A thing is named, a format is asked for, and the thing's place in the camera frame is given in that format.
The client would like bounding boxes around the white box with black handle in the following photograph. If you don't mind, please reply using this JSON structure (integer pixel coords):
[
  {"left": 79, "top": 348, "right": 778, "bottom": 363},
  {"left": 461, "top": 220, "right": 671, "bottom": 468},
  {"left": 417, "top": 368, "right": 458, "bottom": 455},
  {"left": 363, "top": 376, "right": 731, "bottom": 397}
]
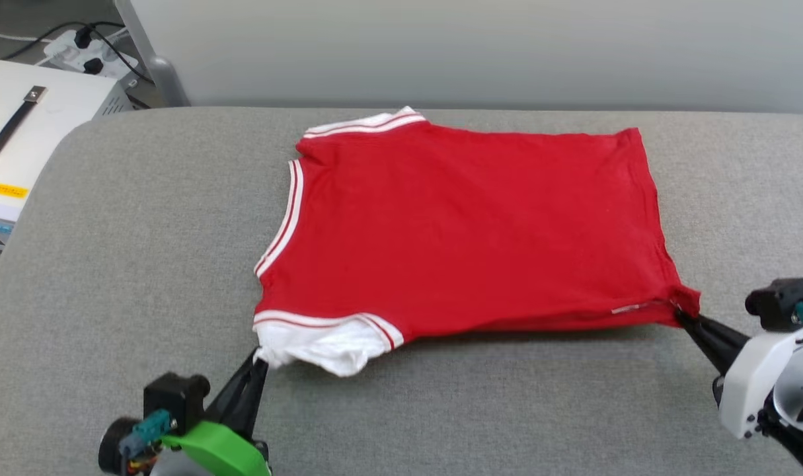
[{"left": 0, "top": 61, "right": 132, "bottom": 249}]

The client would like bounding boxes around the black power cable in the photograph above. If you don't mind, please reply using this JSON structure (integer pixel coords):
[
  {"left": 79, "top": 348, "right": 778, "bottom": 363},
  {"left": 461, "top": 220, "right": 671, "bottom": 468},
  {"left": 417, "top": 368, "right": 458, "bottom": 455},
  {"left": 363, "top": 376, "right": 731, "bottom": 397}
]
[
  {"left": 87, "top": 26, "right": 156, "bottom": 85},
  {"left": 0, "top": 21, "right": 128, "bottom": 65}
]

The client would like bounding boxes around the red basketball jersey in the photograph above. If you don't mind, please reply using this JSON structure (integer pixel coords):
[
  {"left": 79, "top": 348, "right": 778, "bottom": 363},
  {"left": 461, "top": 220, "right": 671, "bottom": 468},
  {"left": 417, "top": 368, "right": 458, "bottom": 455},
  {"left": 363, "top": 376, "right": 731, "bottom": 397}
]
[{"left": 252, "top": 106, "right": 701, "bottom": 377}]

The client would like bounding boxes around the white partition panel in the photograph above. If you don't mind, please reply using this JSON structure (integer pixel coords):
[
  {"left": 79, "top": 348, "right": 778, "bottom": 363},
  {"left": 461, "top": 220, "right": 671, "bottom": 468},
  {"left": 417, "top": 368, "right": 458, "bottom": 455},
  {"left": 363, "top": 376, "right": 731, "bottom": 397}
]
[{"left": 114, "top": 0, "right": 803, "bottom": 114}]

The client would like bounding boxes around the white power strip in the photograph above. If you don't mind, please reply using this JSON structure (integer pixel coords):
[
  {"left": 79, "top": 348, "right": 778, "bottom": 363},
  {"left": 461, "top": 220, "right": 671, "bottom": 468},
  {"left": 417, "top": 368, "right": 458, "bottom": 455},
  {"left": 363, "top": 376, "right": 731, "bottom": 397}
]
[{"left": 43, "top": 30, "right": 139, "bottom": 80}]

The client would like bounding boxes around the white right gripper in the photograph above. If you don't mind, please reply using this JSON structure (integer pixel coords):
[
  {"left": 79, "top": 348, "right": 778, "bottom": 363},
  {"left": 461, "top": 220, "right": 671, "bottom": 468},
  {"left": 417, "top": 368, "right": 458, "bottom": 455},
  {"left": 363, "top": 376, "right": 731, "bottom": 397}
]
[{"left": 675, "top": 309, "right": 798, "bottom": 440}]

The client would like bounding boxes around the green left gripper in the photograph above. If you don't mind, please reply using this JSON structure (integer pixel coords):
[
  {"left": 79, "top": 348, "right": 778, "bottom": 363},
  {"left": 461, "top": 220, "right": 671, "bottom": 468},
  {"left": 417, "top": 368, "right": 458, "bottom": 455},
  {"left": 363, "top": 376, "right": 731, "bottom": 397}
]
[{"left": 160, "top": 352, "right": 272, "bottom": 476}]

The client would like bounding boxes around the teal plug left camera cable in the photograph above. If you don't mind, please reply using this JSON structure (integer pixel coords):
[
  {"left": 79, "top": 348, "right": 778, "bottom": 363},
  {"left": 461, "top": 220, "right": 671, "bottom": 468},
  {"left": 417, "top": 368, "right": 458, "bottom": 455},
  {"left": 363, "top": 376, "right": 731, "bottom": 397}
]
[{"left": 120, "top": 410, "right": 172, "bottom": 457}]

